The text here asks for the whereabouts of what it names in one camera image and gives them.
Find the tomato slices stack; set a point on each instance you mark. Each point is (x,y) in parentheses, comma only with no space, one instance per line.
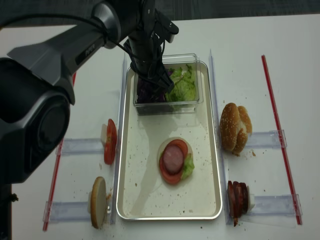
(111,142)

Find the purple cabbage in container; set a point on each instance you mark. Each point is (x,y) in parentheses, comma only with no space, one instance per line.
(149,92)

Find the red strip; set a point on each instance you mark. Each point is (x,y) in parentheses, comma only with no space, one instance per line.
(296,204)
(51,190)

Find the white pusher block tomato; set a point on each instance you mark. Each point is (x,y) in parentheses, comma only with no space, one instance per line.
(103,134)

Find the rear sesame bun top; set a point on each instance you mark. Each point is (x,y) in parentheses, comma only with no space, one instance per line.
(228,126)

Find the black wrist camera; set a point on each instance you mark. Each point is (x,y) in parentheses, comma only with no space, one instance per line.
(164,27)

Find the white metal tray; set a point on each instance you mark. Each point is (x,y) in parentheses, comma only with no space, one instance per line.
(142,192)

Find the left red strip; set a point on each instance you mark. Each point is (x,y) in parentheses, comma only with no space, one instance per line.
(51,190)

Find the upper left clear rail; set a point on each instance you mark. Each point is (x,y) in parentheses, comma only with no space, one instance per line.
(80,146)

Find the right red strip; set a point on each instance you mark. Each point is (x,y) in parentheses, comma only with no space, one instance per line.
(296,204)

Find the sliced sausage stack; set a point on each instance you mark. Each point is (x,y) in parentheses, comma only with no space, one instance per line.
(238,199)

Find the bun bottom standing left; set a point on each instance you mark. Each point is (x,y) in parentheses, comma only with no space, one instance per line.
(98,202)

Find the left long clear divider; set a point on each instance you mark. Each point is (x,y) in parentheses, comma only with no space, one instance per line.
(118,140)

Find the sesame bun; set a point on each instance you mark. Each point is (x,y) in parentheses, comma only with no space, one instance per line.
(244,130)
(228,126)

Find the white pusher block sausage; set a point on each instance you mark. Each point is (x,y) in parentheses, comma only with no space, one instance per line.
(251,200)

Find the front sesame bun top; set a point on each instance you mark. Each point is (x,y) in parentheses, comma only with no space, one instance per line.
(244,130)

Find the green lettuce in container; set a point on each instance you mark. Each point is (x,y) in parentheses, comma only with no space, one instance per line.
(184,89)

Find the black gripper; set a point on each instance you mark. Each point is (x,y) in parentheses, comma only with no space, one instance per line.
(145,29)

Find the upper right clear rail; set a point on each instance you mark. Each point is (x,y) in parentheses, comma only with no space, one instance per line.
(274,139)

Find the lower left clear rail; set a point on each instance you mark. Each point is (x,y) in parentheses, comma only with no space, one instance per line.
(56,212)

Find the lower right clear rail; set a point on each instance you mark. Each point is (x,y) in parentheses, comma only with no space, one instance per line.
(280,205)

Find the sausage slice on bun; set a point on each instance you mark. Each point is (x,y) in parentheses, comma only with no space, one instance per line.
(173,159)

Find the clear rail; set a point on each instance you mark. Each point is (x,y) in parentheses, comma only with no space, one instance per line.
(56,212)
(80,146)
(280,205)
(274,139)

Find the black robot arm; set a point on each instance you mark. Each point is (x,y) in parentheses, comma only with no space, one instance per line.
(36,81)

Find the clear plastic salad container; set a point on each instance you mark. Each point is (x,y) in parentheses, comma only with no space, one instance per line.
(173,61)

